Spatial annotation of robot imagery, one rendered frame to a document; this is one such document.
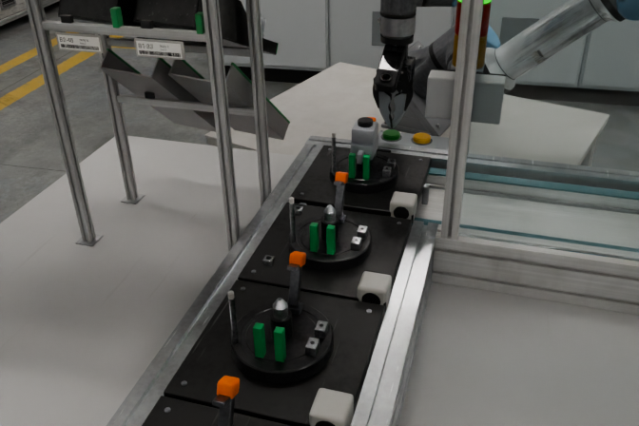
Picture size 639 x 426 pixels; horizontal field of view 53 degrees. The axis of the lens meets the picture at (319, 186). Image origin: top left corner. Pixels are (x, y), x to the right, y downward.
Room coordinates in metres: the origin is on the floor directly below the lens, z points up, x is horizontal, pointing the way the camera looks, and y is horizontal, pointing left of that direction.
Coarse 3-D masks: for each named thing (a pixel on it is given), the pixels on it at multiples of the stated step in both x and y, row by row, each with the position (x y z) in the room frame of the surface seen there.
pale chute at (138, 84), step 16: (112, 64) 1.24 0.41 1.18; (128, 64) 1.28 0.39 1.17; (160, 64) 1.18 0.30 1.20; (128, 80) 1.22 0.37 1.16; (144, 80) 1.18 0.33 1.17; (160, 80) 1.18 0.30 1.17; (144, 96) 1.28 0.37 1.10; (160, 96) 1.24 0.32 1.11; (176, 96) 1.21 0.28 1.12; (192, 96) 1.26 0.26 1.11; (160, 112) 1.35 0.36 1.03; (176, 112) 1.31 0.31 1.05; (192, 112) 1.27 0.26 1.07; (208, 112) 1.30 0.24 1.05; (208, 128) 1.33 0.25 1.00
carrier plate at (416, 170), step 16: (320, 160) 1.22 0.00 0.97; (400, 160) 1.21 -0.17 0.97; (416, 160) 1.21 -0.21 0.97; (304, 176) 1.15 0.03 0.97; (320, 176) 1.15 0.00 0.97; (400, 176) 1.14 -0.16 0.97; (416, 176) 1.14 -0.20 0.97; (304, 192) 1.09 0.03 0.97; (320, 192) 1.08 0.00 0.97; (384, 192) 1.08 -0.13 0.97; (416, 192) 1.08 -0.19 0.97; (352, 208) 1.03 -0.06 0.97; (368, 208) 1.02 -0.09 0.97; (384, 208) 1.02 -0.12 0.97; (416, 208) 1.04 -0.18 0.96
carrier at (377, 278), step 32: (288, 224) 0.97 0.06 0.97; (320, 224) 0.94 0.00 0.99; (352, 224) 0.94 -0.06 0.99; (384, 224) 0.97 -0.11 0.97; (256, 256) 0.88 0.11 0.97; (288, 256) 0.88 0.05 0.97; (320, 256) 0.85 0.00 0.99; (352, 256) 0.85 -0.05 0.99; (384, 256) 0.87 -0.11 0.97; (288, 288) 0.80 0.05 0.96; (320, 288) 0.79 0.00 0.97; (352, 288) 0.79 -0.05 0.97; (384, 288) 0.76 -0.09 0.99
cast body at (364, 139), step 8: (360, 120) 1.14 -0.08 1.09; (368, 120) 1.14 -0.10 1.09; (352, 128) 1.13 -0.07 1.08; (360, 128) 1.13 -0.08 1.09; (368, 128) 1.13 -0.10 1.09; (376, 128) 1.14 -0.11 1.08; (352, 136) 1.13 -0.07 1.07; (360, 136) 1.12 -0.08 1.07; (368, 136) 1.12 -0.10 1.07; (376, 136) 1.14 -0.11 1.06; (352, 144) 1.12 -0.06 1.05; (360, 144) 1.12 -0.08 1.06; (368, 144) 1.12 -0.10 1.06; (376, 144) 1.14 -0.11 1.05; (352, 152) 1.12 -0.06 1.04; (360, 152) 1.10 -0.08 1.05; (368, 152) 1.11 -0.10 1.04; (360, 160) 1.09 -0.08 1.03
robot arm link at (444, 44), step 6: (450, 30) 1.62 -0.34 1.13; (444, 36) 1.63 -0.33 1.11; (450, 36) 1.61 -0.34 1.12; (438, 42) 1.63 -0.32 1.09; (444, 42) 1.61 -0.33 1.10; (450, 42) 1.59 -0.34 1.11; (438, 48) 1.61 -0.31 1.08; (444, 48) 1.60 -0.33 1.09; (450, 48) 1.58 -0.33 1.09; (438, 54) 1.61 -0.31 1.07; (444, 54) 1.60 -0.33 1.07; (450, 54) 1.56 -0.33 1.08; (438, 60) 1.60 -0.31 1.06; (444, 60) 1.59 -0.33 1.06; (450, 60) 1.55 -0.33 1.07; (444, 66) 1.59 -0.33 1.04
